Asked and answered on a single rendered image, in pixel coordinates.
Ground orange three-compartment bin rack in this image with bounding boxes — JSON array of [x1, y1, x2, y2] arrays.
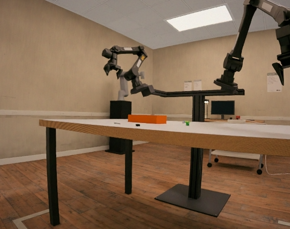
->
[[128, 114, 166, 124]]

